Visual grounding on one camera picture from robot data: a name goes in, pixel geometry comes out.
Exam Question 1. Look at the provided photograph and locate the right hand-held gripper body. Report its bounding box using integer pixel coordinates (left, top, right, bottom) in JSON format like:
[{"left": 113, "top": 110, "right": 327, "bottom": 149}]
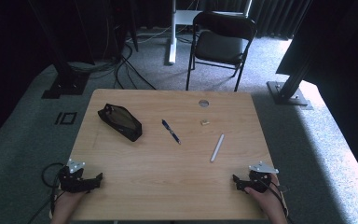
[{"left": 242, "top": 161, "right": 280, "bottom": 194}]

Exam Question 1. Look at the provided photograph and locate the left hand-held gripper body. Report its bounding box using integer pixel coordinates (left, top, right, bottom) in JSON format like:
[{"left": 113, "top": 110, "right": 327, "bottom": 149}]
[{"left": 58, "top": 159, "right": 91, "bottom": 194}]

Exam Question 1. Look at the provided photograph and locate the white pen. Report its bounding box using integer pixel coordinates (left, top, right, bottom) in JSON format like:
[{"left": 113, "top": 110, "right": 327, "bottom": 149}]
[{"left": 209, "top": 133, "right": 226, "bottom": 163}]

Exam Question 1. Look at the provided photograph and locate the black pencil case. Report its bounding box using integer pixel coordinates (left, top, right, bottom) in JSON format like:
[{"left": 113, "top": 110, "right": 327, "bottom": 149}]
[{"left": 97, "top": 103, "right": 144, "bottom": 143}]

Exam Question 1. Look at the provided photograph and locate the blue pen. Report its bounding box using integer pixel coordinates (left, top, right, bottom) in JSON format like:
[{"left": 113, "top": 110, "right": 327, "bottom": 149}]
[{"left": 161, "top": 119, "right": 182, "bottom": 146}]

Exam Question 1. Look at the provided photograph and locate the person's left hand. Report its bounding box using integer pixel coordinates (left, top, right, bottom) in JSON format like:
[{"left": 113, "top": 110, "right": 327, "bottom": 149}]
[{"left": 54, "top": 189, "right": 89, "bottom": 217}]

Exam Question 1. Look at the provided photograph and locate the person's right hand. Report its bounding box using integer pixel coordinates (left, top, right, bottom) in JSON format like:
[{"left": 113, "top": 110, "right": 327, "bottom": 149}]
[{"left": 243, "top": 173, "right": 286, "bottom": 218}]

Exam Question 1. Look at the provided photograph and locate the black metal stand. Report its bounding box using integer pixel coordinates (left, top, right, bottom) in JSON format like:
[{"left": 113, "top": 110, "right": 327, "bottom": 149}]
[
  {"left": 266, "top": 0, "right": 314, "bottom": 111},
  {"left": 27, "top": 0, "right": 91, "bottom": 100}
]

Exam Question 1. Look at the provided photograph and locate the black folding chair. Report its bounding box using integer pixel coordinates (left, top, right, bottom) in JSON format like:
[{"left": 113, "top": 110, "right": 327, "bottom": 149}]
[{"left": 185, "top": 10, "right": 258, "bottom": 92}]

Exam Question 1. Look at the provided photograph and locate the dark pleated curtain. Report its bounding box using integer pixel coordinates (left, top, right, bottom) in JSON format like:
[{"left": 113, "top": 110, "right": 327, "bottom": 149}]
[{"left": 247, "top": 0, "right": 312, "bottom": 41}]

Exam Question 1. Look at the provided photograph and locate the left hand-held gripper cable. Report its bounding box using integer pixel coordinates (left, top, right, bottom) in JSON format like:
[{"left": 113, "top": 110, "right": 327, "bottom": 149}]
[{"left": 27, "top": 161, "right": 67, "bottom": 224}]

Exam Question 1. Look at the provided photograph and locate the hand-held gripper cable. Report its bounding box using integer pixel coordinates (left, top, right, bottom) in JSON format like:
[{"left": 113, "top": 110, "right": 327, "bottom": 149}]
[
  {"left": 27, "top": 161, "right": 67, "bottom": 224},
  {"left": 260, "top": 177, "right": 294, "bottom": 224}
]

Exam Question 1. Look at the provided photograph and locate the right hand-held gripper cable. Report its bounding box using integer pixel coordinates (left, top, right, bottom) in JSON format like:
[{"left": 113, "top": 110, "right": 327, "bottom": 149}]
[{"left": 260, "top": 177, "right": 294, "bottom": 224}]

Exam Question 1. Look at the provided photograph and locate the bundle of floor cables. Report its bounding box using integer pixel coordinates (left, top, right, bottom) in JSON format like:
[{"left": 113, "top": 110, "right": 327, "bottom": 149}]
[{"left": 67, "top": 26, "right": 158, "bottom": 91}]

